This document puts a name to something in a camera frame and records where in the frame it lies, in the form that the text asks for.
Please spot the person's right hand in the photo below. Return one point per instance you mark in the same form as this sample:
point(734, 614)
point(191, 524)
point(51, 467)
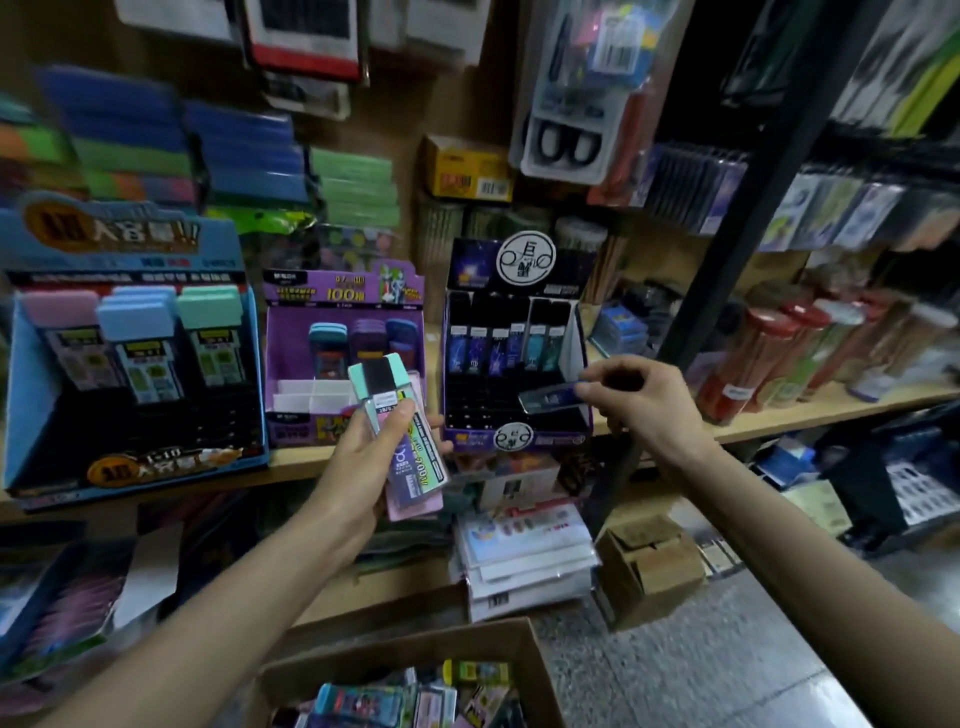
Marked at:
point(653, 413)

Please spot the person's left hand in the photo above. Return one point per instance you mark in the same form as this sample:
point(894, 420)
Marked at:
point(353, 480)

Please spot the black and white display box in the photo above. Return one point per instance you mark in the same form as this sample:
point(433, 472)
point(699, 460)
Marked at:
point(503, 413)

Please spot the purple display box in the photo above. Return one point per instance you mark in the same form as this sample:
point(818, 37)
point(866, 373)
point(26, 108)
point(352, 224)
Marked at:
point(293, 338)

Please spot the wooden shelf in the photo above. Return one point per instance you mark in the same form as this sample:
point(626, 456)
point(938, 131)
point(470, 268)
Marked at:
point(810, 408)

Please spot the brown cardboard box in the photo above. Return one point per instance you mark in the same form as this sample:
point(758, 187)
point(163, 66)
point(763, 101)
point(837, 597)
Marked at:
point(405, 638)

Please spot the blue display box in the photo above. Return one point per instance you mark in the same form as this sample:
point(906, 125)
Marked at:
point(135, 428)

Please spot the pile of pencil lead cases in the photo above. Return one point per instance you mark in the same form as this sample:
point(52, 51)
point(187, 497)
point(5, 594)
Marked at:
point(405, 702)

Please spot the person's right forearm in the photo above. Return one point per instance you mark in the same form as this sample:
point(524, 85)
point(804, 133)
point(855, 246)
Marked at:
point(825, 585)

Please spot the person's left forearm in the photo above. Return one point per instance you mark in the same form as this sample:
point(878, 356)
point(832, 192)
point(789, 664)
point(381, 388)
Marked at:
point(195, 630)

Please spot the red cylinder containers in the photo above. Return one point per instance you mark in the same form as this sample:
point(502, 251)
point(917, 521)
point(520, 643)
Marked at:
point(750, 368)

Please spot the small open brown carton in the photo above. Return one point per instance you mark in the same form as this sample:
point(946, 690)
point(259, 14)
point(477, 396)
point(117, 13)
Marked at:
point(653, 570)

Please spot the stack of white packets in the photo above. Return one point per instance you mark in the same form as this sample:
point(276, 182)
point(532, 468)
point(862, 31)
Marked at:
point(525, 555)

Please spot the row of dark blue refills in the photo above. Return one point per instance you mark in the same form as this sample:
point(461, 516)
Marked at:
point(693, 188)

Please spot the black plastic basket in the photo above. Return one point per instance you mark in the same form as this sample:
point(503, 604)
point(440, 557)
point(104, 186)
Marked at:
point(900, 480)

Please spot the hanging white blister package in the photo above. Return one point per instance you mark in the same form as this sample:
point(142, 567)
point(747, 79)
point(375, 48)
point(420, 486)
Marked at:
point(570, 143)

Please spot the stack of green packets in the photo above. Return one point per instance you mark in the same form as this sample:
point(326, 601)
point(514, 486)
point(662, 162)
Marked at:
point(356, 188)

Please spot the yellow carton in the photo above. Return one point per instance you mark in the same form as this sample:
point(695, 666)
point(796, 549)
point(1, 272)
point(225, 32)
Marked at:
point(465, 168)

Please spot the stack of blue packets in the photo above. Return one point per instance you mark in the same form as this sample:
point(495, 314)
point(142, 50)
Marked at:
point(248, 150)

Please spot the stack of multicoloured packets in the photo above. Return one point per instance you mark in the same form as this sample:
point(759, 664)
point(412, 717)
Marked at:
point(90, 150)

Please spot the black red hanging package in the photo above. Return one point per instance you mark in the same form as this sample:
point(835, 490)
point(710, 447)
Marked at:
point(300, 38)

